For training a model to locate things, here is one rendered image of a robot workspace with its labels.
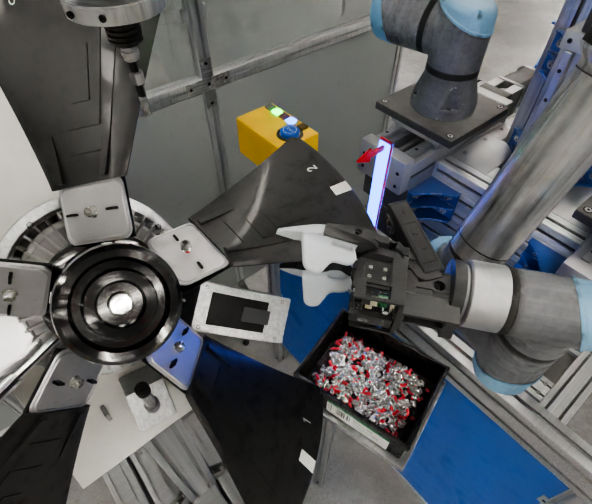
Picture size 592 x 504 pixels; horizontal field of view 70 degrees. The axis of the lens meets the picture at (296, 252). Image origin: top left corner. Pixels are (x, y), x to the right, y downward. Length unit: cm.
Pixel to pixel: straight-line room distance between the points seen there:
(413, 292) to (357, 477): 120
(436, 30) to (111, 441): 97
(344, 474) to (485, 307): 121
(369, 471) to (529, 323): 120
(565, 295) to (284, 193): 35
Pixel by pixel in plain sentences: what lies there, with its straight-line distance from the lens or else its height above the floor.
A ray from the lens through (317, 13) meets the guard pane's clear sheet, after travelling 152.
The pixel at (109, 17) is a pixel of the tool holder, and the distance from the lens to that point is 34.
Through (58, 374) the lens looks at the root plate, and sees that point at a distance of 50.
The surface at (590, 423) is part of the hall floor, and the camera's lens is 197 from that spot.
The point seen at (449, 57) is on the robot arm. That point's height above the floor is 117.
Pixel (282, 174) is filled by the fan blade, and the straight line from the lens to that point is 61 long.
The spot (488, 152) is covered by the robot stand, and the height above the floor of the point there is 95.
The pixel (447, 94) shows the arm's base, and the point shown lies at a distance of 104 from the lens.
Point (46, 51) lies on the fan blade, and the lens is 54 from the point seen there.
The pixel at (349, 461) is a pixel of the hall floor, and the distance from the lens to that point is 163.
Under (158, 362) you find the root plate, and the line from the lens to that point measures 50.
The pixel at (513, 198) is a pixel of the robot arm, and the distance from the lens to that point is 55.
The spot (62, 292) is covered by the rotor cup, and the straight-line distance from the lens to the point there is 44.
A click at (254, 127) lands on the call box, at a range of 93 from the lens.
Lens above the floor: 156
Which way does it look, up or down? 49 degrees down
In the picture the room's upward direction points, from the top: straight up
